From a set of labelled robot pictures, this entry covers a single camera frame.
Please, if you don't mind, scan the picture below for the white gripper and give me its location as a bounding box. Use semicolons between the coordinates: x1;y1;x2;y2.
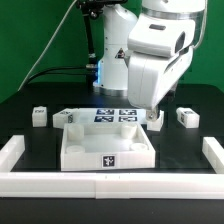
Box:
128;47;193;121

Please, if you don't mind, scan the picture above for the white square tabletop part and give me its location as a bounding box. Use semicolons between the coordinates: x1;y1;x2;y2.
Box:
60;122;155;171

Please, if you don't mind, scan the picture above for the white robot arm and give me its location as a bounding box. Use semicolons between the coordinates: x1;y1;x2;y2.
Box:
94;0;207;121

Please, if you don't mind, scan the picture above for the white marker plate with tags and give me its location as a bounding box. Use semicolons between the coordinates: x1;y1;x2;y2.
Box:
73;108;146;124

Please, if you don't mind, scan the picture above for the white U-shaped obstacle fence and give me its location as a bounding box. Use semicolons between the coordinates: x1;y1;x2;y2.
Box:
0;135;224;199

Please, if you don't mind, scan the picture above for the black cable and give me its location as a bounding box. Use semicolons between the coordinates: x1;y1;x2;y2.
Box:
23;65;98;88

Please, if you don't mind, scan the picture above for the white cable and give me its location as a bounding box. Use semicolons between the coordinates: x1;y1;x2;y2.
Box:
17;0;78;92

